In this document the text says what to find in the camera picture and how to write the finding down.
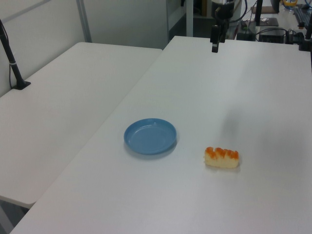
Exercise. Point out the white side table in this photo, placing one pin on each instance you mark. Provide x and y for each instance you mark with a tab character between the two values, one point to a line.
61	109

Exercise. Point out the yellow tape roll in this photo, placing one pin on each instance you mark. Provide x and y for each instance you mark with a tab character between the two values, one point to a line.
290	3

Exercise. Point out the aluminium profile rail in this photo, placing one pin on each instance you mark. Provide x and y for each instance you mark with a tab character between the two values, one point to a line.
303	15

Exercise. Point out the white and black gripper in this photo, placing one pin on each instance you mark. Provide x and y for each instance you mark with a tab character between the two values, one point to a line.
224	12

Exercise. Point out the black camera stand pole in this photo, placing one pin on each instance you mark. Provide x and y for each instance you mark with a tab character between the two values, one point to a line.
11	61
307	36

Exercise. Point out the grey partition post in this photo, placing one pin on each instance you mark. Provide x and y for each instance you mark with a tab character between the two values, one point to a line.
84	19

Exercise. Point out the black electronics box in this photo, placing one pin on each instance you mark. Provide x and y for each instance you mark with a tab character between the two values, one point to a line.
271	36

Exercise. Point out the thin black upright pole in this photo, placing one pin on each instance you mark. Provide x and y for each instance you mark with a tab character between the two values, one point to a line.
258	13

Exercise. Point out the black flat mat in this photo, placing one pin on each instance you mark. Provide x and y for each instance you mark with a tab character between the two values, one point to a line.
269	22

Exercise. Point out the blue round plate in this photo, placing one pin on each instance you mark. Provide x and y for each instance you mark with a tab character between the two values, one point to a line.
150	137

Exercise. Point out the small black device box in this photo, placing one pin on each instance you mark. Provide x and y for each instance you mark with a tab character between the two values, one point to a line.
245	35

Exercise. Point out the bread with orange topping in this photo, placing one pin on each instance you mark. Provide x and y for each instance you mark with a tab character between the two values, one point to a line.
221	158

